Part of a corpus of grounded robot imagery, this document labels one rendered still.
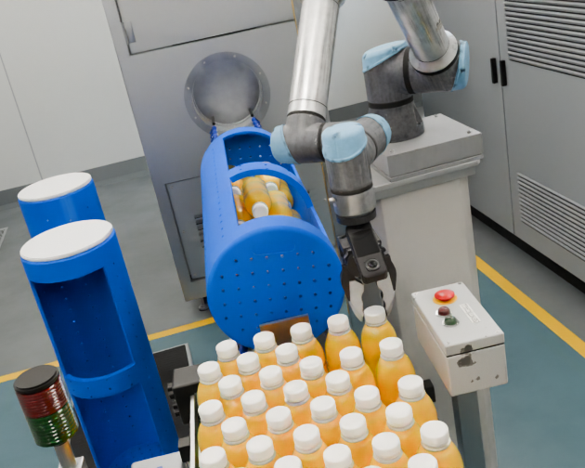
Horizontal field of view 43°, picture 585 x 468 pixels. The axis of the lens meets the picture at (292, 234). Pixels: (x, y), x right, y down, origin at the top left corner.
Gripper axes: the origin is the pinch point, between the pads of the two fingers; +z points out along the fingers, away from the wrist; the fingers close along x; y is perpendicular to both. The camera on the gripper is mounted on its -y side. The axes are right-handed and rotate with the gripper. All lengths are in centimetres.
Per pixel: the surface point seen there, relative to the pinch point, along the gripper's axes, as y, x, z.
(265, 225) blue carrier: 17.4, 16.0, -15.2
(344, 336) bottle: -1.9, 6.4, 2.1
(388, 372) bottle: -14.5, 1.5, 3.3
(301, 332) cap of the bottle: -1.9, 14.1, -0.7
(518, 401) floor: 102, -63, 108
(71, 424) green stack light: -28, 50, -10
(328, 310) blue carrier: 16.0, 7.0, 5.8
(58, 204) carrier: 145, 85, 8
